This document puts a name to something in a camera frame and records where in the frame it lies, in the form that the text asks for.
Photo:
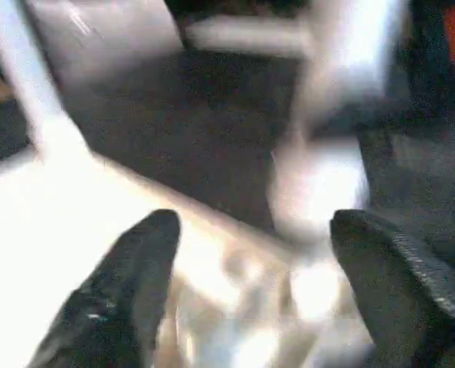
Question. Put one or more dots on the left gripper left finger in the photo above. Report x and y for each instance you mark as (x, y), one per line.
(112, 306)

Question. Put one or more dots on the black work mat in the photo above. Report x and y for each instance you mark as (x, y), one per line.
(193, 134)

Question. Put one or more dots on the white plastic table top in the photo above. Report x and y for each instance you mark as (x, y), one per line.
(59, 211)

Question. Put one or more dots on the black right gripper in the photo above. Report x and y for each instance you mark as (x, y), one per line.
(434, 57)

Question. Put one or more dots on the white plastic table leg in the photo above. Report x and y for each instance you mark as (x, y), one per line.
(357, 57)
(20, 76)

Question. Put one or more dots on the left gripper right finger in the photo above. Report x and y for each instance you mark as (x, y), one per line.
(403, 314)

